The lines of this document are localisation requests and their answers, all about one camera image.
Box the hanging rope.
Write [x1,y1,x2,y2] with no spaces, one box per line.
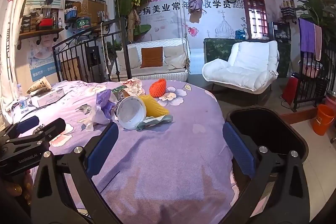
[100,21,111,65]

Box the red telephone booth cabinet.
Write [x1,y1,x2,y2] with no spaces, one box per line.
[242,0,269,41]

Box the purple towel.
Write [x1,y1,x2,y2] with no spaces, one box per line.
[299,18,315,54]

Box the pink towel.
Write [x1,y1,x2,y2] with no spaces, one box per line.
[314,24,323,61]

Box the green round tin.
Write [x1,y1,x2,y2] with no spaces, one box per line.
[76,17,91,30]

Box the pink plastic bucket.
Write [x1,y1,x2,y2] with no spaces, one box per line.
[325,91,336,109]

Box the large printed wall poster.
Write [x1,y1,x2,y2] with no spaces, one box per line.
[136,0,281,51]

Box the black display box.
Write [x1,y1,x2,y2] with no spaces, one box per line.
[271,21,291,42]

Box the printed paper bag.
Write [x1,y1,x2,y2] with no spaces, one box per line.
[26,76,51,95]

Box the orange foam fruit net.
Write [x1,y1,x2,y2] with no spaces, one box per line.
[149,79,168,98]

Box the white paper bowl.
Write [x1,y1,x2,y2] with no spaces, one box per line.
[115,96,147,130]

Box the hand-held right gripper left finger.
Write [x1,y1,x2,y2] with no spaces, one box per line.
[31,122,120,224]

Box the blender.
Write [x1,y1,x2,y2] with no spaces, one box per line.
[42,0,54,20]

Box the white curtain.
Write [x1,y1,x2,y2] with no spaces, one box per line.
[0,0,37,109]

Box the yellow foam fruit net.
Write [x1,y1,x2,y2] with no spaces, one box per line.
[139,95,170,117]

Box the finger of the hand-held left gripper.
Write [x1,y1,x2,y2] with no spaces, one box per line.
[7,118,67,146]
[0,115,40,139]

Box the green potted plant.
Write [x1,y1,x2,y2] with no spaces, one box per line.
[301,0,336,38]

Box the clear water bottle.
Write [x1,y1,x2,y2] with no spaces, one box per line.
[16,84,29,113]

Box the teal paper napkin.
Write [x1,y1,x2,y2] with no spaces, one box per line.
[136,114,174,131]

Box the red bag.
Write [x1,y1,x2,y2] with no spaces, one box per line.
[282,77,299,106]

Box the wooden wall shelf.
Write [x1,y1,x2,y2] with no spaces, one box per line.
[17,28,65,50]

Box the white padded lounge chair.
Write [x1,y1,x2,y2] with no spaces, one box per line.
[202,40,279,94]

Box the brown cardboard box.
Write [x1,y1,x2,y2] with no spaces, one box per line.
[81,0,105,24]

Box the white cardboard box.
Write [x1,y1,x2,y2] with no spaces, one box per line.
[31,89,65,108]

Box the black trash bin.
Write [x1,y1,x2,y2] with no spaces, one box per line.
[226,106,310,188]

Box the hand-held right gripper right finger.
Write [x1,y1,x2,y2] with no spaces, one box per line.
[223,122,310,224]

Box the black cable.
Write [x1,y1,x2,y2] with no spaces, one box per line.
[10,93,71,114]

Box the orange cushion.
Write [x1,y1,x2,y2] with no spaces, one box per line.
[140,47,164,69]

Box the black iron bed frame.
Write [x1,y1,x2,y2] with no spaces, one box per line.
[52,16,132,83]

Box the beige cushion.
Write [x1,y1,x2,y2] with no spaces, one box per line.
[116,47,142,69]
[163,45,187,70]

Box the orange plastic bucket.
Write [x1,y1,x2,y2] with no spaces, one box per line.
[312,104,335,136]

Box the white paper wrapper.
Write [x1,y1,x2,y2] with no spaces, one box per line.
[119,78,143,97]

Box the purple floral bedsheet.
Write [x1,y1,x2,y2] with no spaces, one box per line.
[10,80,247,224]

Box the face wall poster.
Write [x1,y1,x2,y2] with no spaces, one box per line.
[28,35,63,83]

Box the black iron rack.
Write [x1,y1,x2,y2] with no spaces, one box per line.
[291,43,332,112]

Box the white wicker swing sofa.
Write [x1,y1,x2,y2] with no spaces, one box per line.
[110,38,191,82]

